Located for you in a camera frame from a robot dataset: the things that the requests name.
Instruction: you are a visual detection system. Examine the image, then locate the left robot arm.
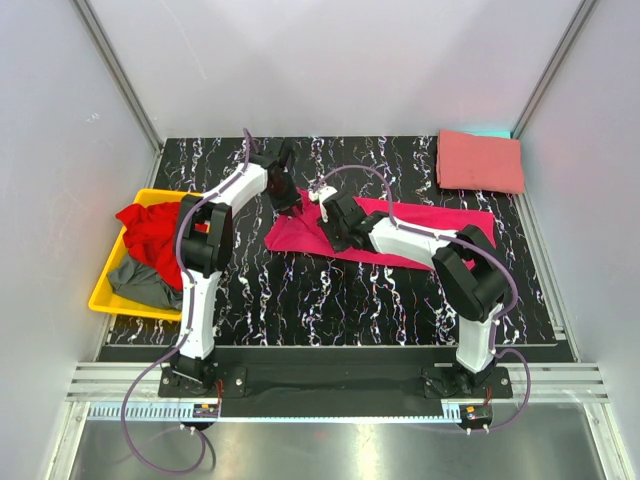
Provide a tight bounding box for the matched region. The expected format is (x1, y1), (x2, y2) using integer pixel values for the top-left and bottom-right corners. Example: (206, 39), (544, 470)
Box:
(168, 139), (302, 396)

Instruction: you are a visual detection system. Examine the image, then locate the folded teal t shirt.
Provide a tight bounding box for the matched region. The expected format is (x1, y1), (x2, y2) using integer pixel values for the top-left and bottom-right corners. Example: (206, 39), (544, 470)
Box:
(465, 128), (512, 139)

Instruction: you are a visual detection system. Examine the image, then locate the magenta pink t shirt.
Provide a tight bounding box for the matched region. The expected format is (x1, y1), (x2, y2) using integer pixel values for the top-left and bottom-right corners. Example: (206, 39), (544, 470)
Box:
(265, 190), (495, 270)

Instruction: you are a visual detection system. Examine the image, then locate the folded salmon pink t shirt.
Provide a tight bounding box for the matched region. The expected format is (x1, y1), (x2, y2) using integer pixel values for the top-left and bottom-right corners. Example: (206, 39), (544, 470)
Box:
(436, 130), (525, 195)

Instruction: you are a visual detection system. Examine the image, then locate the grey t shirt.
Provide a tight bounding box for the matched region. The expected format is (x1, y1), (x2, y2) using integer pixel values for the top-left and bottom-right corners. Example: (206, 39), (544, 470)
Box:
(107, 254), (183, 310)

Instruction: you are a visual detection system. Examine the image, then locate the left aluminium frame post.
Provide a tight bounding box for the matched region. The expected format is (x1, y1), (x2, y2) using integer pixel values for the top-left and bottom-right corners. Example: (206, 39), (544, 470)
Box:
(72, 0), (165, 156)

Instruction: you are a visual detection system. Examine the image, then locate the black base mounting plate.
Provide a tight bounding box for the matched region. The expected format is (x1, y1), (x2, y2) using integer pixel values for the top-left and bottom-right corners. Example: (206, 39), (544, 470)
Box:
(97, 344), (574, 419)

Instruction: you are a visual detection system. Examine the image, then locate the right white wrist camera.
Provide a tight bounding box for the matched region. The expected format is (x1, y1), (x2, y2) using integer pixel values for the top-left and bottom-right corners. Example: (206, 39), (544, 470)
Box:
(308, 186), (337, 204)

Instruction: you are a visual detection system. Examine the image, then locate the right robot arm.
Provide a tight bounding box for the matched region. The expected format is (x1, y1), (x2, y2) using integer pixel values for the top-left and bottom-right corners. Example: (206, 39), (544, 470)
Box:
(309, 187), (517, 397)

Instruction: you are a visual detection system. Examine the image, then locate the aluminium rail profile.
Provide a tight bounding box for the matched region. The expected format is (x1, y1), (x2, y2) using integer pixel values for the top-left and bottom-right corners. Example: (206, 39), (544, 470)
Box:
(66, 363), (608, 423)

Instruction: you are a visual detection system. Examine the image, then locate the yellow plastic bin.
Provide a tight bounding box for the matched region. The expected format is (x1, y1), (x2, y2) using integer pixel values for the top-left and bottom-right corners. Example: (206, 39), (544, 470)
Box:
(88, 189), (215, 321)

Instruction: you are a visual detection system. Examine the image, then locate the right aluminium frame post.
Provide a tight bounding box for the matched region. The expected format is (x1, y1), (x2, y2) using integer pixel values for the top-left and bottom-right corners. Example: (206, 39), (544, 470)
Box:
(511, 0), (599, 139)

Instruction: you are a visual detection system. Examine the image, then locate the red t shirt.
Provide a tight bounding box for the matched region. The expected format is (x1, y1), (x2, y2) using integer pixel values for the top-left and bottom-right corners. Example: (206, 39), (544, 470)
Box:
(116, 195), (198, 289)

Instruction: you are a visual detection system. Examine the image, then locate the aluminium frame post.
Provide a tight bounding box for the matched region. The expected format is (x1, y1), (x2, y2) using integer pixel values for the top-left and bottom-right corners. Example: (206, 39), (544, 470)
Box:
(511, 0), (599, 139)
(72, 0), (165, 156)

